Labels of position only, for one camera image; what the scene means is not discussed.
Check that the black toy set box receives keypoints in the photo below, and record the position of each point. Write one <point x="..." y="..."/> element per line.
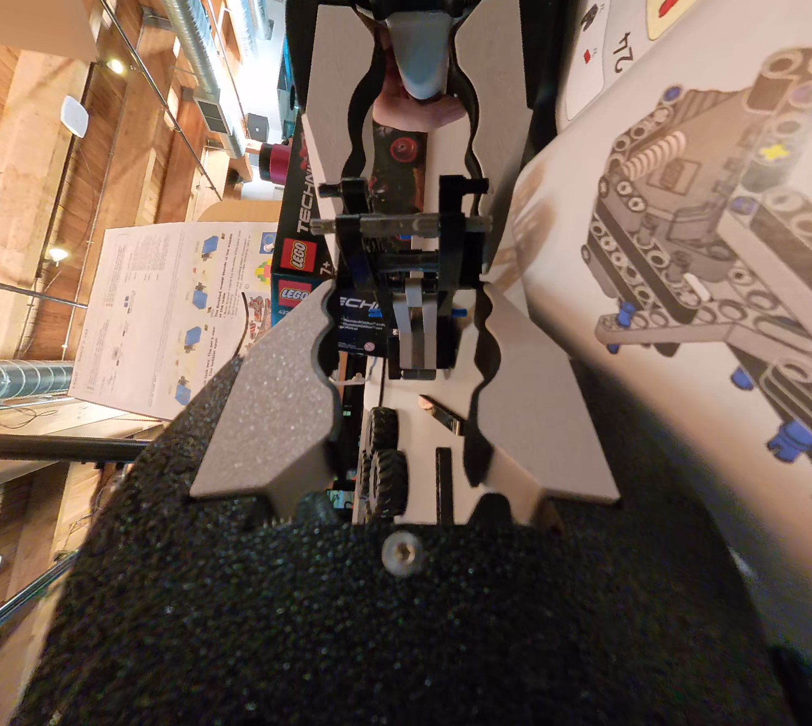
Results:
<point x="304" y="218"/>

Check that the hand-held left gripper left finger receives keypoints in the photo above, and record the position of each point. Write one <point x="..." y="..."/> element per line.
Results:
<point x="273" y="396"/>

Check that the black grey toy brick model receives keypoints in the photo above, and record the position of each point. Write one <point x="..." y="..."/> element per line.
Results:
<point x="412" y="307"/>

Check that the printed instruction sheet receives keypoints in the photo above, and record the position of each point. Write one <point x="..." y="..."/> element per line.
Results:
<point x="158" y="307"/>

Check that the black metal pole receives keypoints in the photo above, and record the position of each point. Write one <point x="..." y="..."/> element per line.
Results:
<point x="70" y="447"/>

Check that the black toy tyre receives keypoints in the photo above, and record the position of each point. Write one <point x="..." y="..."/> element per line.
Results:
<point x="387" y="482"/>
<point x="384" y="431"/>

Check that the black perforated toy beam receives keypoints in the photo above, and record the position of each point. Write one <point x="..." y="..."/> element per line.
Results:
<point x="444" y="485"/>

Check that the dark metallic toy piece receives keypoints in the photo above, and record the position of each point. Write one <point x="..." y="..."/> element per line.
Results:
<point x="444" y="415"/>

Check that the red black cylindrical object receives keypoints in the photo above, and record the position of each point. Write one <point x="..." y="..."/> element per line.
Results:
<point x="277" y="162"/>

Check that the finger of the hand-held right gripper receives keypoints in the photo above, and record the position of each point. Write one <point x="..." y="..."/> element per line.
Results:
<point x="330" y="104"/>
<point x="495" y="104"/>

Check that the white ceiling access point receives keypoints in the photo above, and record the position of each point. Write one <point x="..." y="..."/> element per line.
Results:
<point x="74" y="117"/>

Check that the round ceiling lamp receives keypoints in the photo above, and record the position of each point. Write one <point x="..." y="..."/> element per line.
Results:
<point x="115" y="66"/>
<point x="58" y="254"/>

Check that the brown cardboard board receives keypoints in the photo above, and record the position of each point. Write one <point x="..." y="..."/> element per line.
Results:
<point x="247" y="210"/>

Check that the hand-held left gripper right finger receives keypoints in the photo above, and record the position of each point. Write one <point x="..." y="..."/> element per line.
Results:
<point x="539" y="408"/>

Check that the person's right hand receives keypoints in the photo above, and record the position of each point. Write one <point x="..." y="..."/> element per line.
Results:
<point x="412" y="113"/>

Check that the clear bag with sticker sheet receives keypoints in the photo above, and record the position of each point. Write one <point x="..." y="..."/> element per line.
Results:
<point x="257" y="320"/>

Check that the white instruction booklet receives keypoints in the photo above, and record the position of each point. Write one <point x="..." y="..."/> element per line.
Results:
<point x="666" y="167"/>

